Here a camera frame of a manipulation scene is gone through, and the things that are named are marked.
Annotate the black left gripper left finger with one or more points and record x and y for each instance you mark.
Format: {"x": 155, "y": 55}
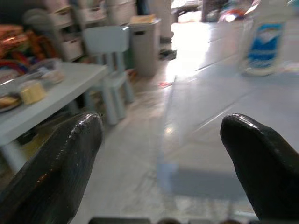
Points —
{"x": 51, "y": 177}

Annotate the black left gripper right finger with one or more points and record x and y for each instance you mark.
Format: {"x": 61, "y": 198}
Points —
{"x": 266, "y": 177}

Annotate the pale yellow block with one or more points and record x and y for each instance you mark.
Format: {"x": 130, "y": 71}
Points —
{"x": 32, "y": 93}

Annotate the plate with brown food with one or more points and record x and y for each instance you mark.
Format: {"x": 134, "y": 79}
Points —
{"x": 9, "y": 101}

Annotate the large white flat board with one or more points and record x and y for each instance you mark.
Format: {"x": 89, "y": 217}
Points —
{"x": 210, "y": 105}

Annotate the white plastic table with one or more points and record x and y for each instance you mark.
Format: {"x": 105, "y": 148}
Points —
{"x": 70, "y": 79}

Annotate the clear plastic food container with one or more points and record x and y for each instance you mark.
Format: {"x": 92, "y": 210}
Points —
{"x": 51, "y": 74}

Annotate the clear bottle blue label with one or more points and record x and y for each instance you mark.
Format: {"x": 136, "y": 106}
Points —
{"x": 264, "y": 46}

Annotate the white drawer unit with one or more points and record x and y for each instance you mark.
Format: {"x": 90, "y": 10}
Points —
{"x": 72, "y": 46}

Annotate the colourful fabric pile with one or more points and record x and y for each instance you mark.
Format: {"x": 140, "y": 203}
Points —
{"x": 14, "y": 46}

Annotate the small red paper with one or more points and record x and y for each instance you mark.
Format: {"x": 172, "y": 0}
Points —
{"x": 164, "y": 84}

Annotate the light blue child chair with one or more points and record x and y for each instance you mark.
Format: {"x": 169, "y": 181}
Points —
{"x": 105, "y": 39}

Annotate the grey lidded bin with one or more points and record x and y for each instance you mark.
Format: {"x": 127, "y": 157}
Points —
{"x": 143, "y": 51}

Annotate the grey rounded chair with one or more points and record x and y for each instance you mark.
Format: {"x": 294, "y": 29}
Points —
{"x": 37, "y": 21}

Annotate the yellow flat box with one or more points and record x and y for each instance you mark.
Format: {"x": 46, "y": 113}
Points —
{"x": 142, "y": 19}

